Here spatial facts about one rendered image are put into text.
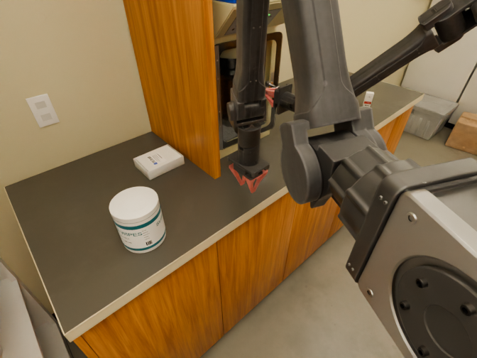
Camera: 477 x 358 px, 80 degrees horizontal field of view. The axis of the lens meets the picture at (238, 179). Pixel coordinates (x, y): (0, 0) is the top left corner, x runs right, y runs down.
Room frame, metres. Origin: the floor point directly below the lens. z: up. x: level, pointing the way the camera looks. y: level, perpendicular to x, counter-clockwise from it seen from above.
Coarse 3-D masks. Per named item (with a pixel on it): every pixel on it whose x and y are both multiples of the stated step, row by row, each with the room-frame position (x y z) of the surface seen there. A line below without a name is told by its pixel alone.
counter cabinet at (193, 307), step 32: (384, 128) 1.42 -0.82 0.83; (288, 192) 0.86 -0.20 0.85; (256, 224) 0.74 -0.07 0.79; (288, 224) 0.89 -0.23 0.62; (320, 224) 1.11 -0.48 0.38; (224, 256) 0.63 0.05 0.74; (256, 256) 0.75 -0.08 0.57; (288, 256) 0.92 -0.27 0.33; (160, 288) 0.46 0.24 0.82; (192, 288) 0.53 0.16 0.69; (224, 288) 0.63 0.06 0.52; (256, 288) 0.76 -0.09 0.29; (128, 320) 0.39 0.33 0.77; (160, 320) 0.44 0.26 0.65; (192, 320) 0.52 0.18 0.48; (224, 320) 0.62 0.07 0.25; (96, 352) 0.31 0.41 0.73; (128, 352) 0.36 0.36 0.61; (160, 352) 0.41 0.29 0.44; (192, 352) 0.49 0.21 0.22
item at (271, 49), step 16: (224, 48) 0.98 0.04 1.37; (272, 48) 1.11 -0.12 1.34; (224, 64) 0.98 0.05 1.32; (272, 64) 1.12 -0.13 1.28; (224, 80) 0.98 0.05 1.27; (272, 80) 1.12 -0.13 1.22; (224, 96) 0.98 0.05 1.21; (224, 112) 0.98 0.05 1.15; (272, 112) 1.13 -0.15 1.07; (224, 128) 0.98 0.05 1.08; (272, 128) 1.14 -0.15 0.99; (224, 144) 0.98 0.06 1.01
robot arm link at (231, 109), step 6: (228, 102) 0.61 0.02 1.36; (228, 108) 0.61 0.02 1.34; (234, 108) 0.60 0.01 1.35; (228, 114) 0.61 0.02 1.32; (234, 114) 0.59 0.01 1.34; (264, 114) 0.61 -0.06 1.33; (234, 120) 0.59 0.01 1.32; (240, 120) 0.61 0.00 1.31; (246, 120) 0.61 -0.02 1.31; (252, 120) 0.61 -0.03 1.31; (258, 120) 0.61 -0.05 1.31; (264, 120) 0.61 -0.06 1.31; (234, 126) 0.59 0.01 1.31
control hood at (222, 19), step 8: (272, 0) 0.98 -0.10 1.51; (280, 0) 1.00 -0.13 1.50; (216, 8) 0.93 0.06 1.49; (224, 8) 0.90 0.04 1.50; (232, 8) 0.88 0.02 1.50; (272, 8) 1.00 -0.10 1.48; (280, 8) 1.04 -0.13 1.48; (216, 16) 0.93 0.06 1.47; (224, 16) 0.90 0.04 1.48; (232, 16) 0.90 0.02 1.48; (280, 16) 1.09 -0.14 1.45; (216, 24) 0.93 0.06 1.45; (224, 24) 0.91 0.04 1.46; (272, 24) 1.10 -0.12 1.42; (216, 32) 0.93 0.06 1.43; (224, 32) 0.95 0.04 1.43
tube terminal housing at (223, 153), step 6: (270, 30) 1.15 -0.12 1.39; (276, 30) 1.17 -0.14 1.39; (228, 36) 1.01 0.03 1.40; (234, 36) 1.03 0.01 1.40; (216, 42) 0.98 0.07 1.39; (222, 42) 1.00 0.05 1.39; (264, 132) 1.15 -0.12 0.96; (222, 150) 0.98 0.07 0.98; (228, 150) 1.00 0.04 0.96; (234, 150) 1.03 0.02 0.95; (222, 156) 0.98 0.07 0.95
